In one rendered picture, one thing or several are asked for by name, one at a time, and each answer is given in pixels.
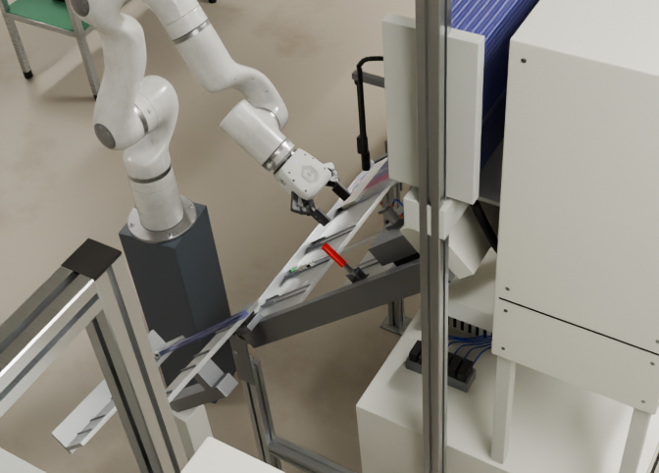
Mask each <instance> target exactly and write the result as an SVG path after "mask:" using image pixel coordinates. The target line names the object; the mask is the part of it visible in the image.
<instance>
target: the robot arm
mask: <svg viewBox="0 0 659 473"><path fill-rule="evenodd" d="M126 1H127V0H70V4H71V7H72V9H73V11H74V13H75V14H76V15H77V17H78V18H80V19H81V20H83V21H84V22H86V23H87V24H89V25H91V26H93V27H95V28H96V30H97V31H98V33H99V36H100V39H101V44H102V50H103V56H104V63H105V69H104V75H103V78H102V81H101V85H100V88H99V91H98V95H97V98H96V102H95V107H94V112H93V127H94V131H95V134H96V136H97V138H98V140H99V141H100V142H101V143H102V144H103V145H104V146H106V147H107V148H109V149H112V150H124V156H123V160H124V166H125V169H126V173H127V179H128V182H129V186H130V189H131V192H132V196H133V199H134V208H133V209H132V210H131V211H130V213H129V215H128V218H127V225H128V228H129V231H130V232H131V234H132V235H133V236H134V237H135V238H137V239H139V240H141V241H144V242H149V243H164V242H169V241H172V240H175V239H177V238H179V237H182V236H183V235H185V234H186V233H187V232H189V230H190V229H191V228H192V227H193V225H194V224H195V222H196V219H197V211H196V207H195V205H194V203H193V202H192V201H191V200H190V199H189V198H187V197H185V196H183V195H180V194H179V193H178V189H177V182H176V177H175V173H174V169H173V165H172V161H171V157H170V153H169V145H170V142H171V139H172V136H173V133H174V130H175V126H176V123H177V114H178V99H177V94H176V91H175V89H174V88H173V86H172V85H171V84H170V83H169V82H168V81H167V80H166V79H164V78H162V77H159V76H147V77H144V74H145V69H146V45H145V37H144V32H143V28H142V26H141V25H140V23H139V22H138V21H137V20H136V19H134V18H133V17H131V16H129V15H127V14H123V13H120V10H121V7H122V6H123V4H124V3H125V2H126ZM141 1H142V2H143V3H144V4H145V5H146V6H147V7H149V8H150V9H151V10H152V11H153V12H154V13H155V15H156V16H157V18H158V19H159V21H160V23H161V24H162V26H163V27H164V29H165V31H166V32H167V34H168V35H169V37H170V38H171V40H172V42H173V43H174V45H175V46H176V48H177V50H178V52H179V53H180V55H181V56H182V58H183V59H184V61H185V62H186V64H187V65H188V67H189V68H190V70H191V71H192V72H193V74H194V75H195V77H196V78H197V80H198V81H199V83H200V84H201V85H202V86H203V88H204V89H206V90H207V91H209V92H220V91H223V90H225V89H228V88H230V87H231V88H234V89H236V90H238V91H240V92H241V93H242V94H243V95H244V96H245V97H246V98H247V100H248V101H249V102H250V104H249V103H248V102H247V101H246V100H241V101H239V102H238V103H237V104H236V105H235V106H234V107H233V108H232V109H231V110H230V111H229V112H228V113H227V114H226V116H225V117H224V118H223V120H222V121H221V123H220V128H221V129H222V130H223V131H224V132H225V133H226V134H227V135H228V136H229V137H231V138H232V139H233V140H234V141H235V142H236V143H237V144H238V145H239V146H240V147H242V148H243V149H244V150H245V151H246V152H247V153H248V154H249V155H250V156H251V157H252V158H254V159H255V160H256V161H257V162H258V163H259V164H260V165H261V166H262V167H263V168H264V169H266V170H267V171H268V172H269V173H270V172H271V171H272V170H274V172H273V174H274V178H275V179H276V181H277V182H278V183H279V185H280V186H281V187H282V188H283V189H284V191H285V192H286V193H287V194H288V195H289V196H290V197H291V202H290V211H291V212H294V213H299V214H300V215H307V216H312V217H313V218H314V219H315V220H316V221H317V222H318V223H320V224H321V225H322V226H325V225H326V224H328V223H329V222H330V217H329V216H328V215H327V214H325V213H324V212H323V211H322V210H321V209H320V208H318V209H316V206H315V203H314V200H313V198H314V197H315V196H316V195H317V194H318V193H319V192H320V191H321V189H322V188H323V187H324V186H330V187H333V189H332V191H333V192H334V193H335V194H336V195H337V196H339V197H340V198H341V199H342V200H343V201H345V200H346V199H347V198H348V197H350V195H351V192H349V191H348V190H347V189H346V188H345V187H344V186H343V185H342V184H341V183H340V182H339V181H340V179H339V178H338V176H337V171H336V170H335V168H334V165H333V163H332V162H329V163H325V164H322V163H321V162H319V161H318V160H317V159H316V158H314V157H313V156H312V155H310V154H309V153H307V152H306V151H304V150H302V149H300V148H298V149H297V150H296V149H294V150H292V148H293V146H294V144H293V143H292V142H291V141H290V140H289V139H288V138H286V137H285V136H284V135H283V134H282V133H281V132H280V131H281V129H282V128H283V127H284V126H285V124H286V123H287V120H288V112H287V109H286V107H285V104H284V102H283V101H282V99H281V97H280V96H279V93H278V92H277V90H276V89H275V87H274V86H273V84H272V83H271V82H270V80H269V79H268V78H267V77H266V76H265V75H263V74H262V73H261V72H259V71H257V70H255V69H253V68H250V67H247V66H243V65H240V64H237V63H235V62H234V61H233V60H232V58H231V57H230V55H229V53H228V52H227V50H226V48H225V46H224V45H223V43H222V42H221V40H220V38H219V37H218V35H217V33H216V31H215V30H214V28H213V26H212V25H211V23H210V21H209V20H208V18H207V16H206V15H205V13H204V11H203V10H202V8H201V7H200V5H199V3H198V2H197V0H141ZM276 149H277V150H276ZM275 150H276V151H275ZM274 151H275V152H274ZM266 160H267V161H266ZM265 161H266V162H265ZM264 162H265V163H264ZM263 163H264V164H263ZM298 204H299V205H301V206H304V207H301V206H298Z"/></svg>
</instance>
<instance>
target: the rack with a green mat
mask: <svg viewBox="0 0 659 473"><path fill-rule="evenodd" d="M208 1H209V3H211V4H213V3H216V2H217V0H208ZM65 2H66V3H65ZM65 2H61V1H58V0H16V1H15V2H13V3H12V4H10V5H9V4H8V1H7V0H0V10H1V13H2V16H3V18H4V21H5V24H6V27H7V29H8V32H9V34H10V37H11V40H12V43H13V45H14V48H15V51H16V54H17V57H18V59H19V62H20V65H21V68H22V71H23V73H24V76H25V78H26V79H30V78H32V77H33V74H32V71H31V68H30V65H29V62H28V59H27V56H26V53H25V50H24V47H23V44H22V41H21V38H20V35H19V32H18V29H17V27H16V24H15V21H14V20H16V21H19V22H22V23H26V24H29V25H32V26H38V27H41V28H45V29H48V30H51V31H55V32H58V33H61V34H64V35H67V36H71V37H74V38H76V41H77V44H78V48H79V51H80V54H81V57H82V61H83V64H84V66H85V70H86V73H87V76H88V80H89V83H90V86H91V90H92V93H93V96H94V99H95V101H96V98H97V95H98V91H99V88H100V83H99V80H98V76H97V74H96V71H95V67H94V64H93V60H92V57H91V54H90V50H89V47H88V43H87V40H86V36H87V35H88V34H90V33H91V32H92V31H93V30H95V27H93V26H91V25H89V24H87V23H86V22H84V21H83V20H81V19H80V18H78V17H77V15H76V14H75V13H74V11H73V9H72V7H71V4H70V0H65Z"/></svg>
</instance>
